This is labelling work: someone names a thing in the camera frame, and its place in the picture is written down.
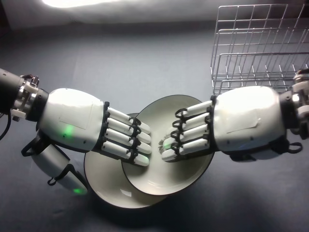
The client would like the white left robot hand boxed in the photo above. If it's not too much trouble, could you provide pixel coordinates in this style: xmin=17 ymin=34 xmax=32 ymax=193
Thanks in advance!
xmin=21 ymin=87 xmax=152 ymax=197

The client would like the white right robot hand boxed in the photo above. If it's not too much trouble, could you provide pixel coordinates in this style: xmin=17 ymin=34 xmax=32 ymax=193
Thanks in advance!
xmin=161 ymin=85 xmax=303 ymax=162

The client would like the white plate with dark rim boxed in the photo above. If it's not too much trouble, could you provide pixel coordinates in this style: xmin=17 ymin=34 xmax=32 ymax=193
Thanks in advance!
xmin=121 ymin=94 xmax=216 ymax=194
xmin=84 ymin=112 xmax=171 ymax=209

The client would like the grey table cloth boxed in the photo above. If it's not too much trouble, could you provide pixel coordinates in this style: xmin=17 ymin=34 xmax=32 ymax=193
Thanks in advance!
xmin=0 ymin=19 xmax=309 ymax=232

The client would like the white backdrop sheet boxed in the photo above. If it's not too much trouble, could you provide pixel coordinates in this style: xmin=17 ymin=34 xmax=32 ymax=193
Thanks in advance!
xmin=7 ymin=0 xmax=309 ymax=25

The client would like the metal wire dish rack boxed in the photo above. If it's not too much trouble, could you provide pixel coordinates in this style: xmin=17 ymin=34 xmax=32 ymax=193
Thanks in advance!
xmin=210 ymin=4 xmax=309 ymax=97

